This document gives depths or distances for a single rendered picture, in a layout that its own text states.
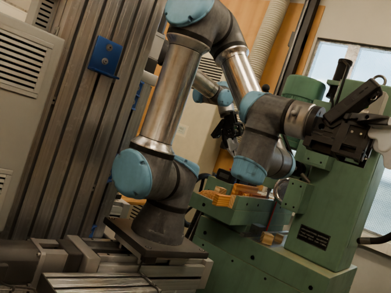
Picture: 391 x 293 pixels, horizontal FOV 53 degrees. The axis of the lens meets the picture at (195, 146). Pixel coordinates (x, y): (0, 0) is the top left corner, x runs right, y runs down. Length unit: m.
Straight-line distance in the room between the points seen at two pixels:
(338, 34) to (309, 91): 1.59
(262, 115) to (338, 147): 0.17
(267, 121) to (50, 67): 0.50
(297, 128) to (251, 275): 0.91
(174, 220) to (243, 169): 0.33
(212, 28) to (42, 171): 0.55
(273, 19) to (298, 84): 1.63
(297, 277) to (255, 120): 0.83
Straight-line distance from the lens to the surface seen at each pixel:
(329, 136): 0.78
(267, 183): 1.76
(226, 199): 1.46
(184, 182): 1.03
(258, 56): 3.22
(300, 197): 1.52
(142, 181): 0.91
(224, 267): 1.64
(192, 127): 3.19
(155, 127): 0.94
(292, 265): 1.52
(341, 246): 1.58
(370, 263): 2.99
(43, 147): 1.03
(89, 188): 1.11
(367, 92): 0.78
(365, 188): 1.56
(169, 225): 1.06
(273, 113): 0.80
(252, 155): 0.80
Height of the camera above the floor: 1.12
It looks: 2 degrees down
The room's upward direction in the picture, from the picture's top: 19 degrees clockwise
